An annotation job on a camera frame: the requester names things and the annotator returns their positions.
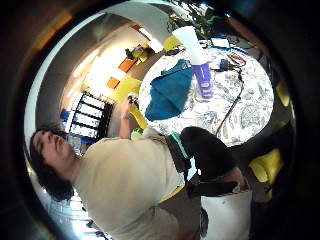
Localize floral white blue tablecloth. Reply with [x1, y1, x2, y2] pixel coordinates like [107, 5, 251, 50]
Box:
[138, 39, 275, 148]

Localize yellow chair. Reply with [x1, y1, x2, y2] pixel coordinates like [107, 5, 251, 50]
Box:
[162, 34, 183, 53]
[111, 76, 149, 131]
[130, 45, 150, 66]
[248, 148, 285, 185]

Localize blue cloth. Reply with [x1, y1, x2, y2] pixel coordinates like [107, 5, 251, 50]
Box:
[144, 58, 195, 122]

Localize purple box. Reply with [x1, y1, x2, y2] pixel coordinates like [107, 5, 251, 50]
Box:
[191, 62, 215, 100]

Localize the person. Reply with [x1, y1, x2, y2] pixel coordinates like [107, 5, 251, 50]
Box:
[28, 125, 202, 240]

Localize small black device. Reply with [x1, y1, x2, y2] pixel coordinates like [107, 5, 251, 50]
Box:
[218, 58, 235, 72]

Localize red loop object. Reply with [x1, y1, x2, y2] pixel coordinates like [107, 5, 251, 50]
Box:
[228, 52, 248, 67]

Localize tablet with lit screen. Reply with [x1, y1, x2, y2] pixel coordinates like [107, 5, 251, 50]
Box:
[210, 36, 232, 50]

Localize black framed window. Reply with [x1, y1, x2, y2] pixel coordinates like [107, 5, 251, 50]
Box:
[65, 91, 115, 141]

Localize green plants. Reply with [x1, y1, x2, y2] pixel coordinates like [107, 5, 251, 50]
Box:
[166, 1, 228, 38]

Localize black cable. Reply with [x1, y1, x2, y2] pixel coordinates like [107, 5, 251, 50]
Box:
[214, 67, 246, 137]

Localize orange wall panel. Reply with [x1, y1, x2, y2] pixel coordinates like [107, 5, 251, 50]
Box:
[118, 57, 138, 74]
[105, 76, 121, 90]

